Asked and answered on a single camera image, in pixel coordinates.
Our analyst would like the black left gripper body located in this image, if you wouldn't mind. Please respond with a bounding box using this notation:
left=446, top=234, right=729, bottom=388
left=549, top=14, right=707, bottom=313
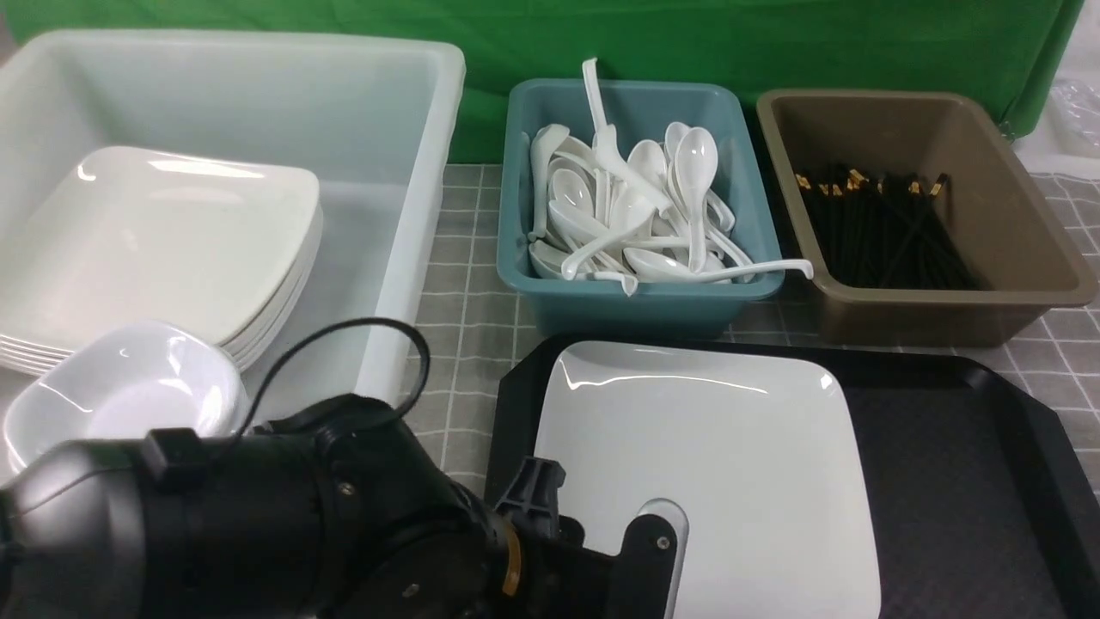
left=494, top=456, right=690, bottom=618

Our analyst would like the large white square plate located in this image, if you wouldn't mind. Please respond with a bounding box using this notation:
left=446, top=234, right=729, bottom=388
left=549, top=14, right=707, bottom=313
left=535, top=341, right=883, bottom=618

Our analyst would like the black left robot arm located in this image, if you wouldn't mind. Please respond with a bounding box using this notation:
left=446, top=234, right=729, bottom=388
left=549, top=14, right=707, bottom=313
left=3, top=395, right=688, bottom=618

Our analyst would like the grey checked tablecloth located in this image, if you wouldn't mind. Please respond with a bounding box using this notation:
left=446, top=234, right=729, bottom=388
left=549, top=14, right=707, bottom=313
left=0, top=163, right=1100, bottom=619

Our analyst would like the pile of white spoons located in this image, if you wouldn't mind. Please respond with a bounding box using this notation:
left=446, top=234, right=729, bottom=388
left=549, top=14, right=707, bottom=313
left=520, top=58, right=815, bottom=297

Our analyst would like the black plastic serving tray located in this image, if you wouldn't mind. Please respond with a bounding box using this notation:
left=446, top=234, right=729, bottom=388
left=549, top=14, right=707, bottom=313
left=485, top=336, right=1097, bottom=618

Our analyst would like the stack of white square plates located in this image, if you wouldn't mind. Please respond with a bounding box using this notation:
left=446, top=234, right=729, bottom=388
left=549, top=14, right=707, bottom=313
left=1, top=146, right=325, bottom=376

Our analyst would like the teal plastic spoon bin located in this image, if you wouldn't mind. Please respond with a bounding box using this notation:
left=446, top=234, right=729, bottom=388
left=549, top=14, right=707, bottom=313
left=498, top=78, right=785, bottom=338

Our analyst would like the stack of small white bowls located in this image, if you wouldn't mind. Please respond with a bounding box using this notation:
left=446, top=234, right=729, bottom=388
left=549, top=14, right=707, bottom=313
left=3, top=321, right=250, bottom=473

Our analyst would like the large translucent white tub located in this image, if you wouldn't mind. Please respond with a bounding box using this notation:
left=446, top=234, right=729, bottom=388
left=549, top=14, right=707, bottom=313
left=3, top=30, right=465, bottom=478

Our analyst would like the pile of black chopsticks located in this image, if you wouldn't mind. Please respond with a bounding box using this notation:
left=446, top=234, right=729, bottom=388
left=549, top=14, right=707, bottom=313
left=795, top=163, right=985, bottom=291

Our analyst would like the brown plastic chopstick bin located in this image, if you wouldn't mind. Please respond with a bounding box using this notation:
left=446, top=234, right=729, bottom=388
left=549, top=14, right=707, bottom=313
left=755, top=89, right=1097, bottom=347

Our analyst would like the green backdrop cloth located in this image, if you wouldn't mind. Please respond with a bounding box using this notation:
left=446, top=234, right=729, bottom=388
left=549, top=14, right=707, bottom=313
left=3, top=1, right=1084, bottom=163

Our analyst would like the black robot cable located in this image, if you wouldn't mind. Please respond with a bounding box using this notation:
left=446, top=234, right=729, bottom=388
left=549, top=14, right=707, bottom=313
left=228, top=317, right=431, bottom=439

